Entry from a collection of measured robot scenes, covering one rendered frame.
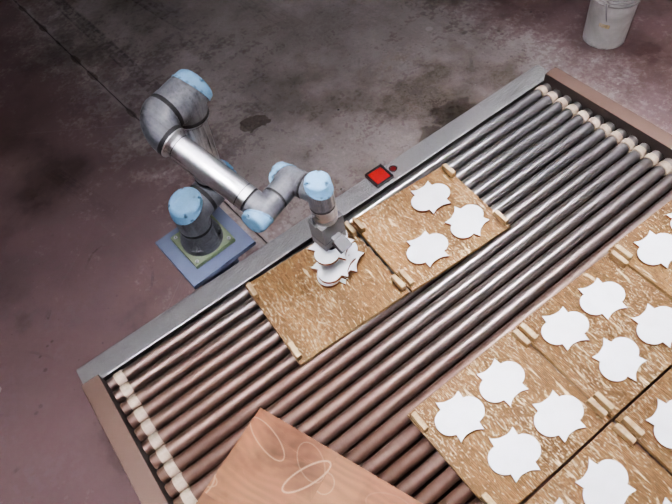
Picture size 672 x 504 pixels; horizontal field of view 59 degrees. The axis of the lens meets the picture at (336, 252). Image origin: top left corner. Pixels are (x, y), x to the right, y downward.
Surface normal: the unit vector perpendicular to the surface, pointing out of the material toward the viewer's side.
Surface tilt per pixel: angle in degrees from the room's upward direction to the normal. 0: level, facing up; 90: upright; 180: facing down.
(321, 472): 0
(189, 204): 9
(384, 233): 0
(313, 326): 0
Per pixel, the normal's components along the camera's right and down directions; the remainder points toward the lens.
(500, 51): -0.11, -0.56
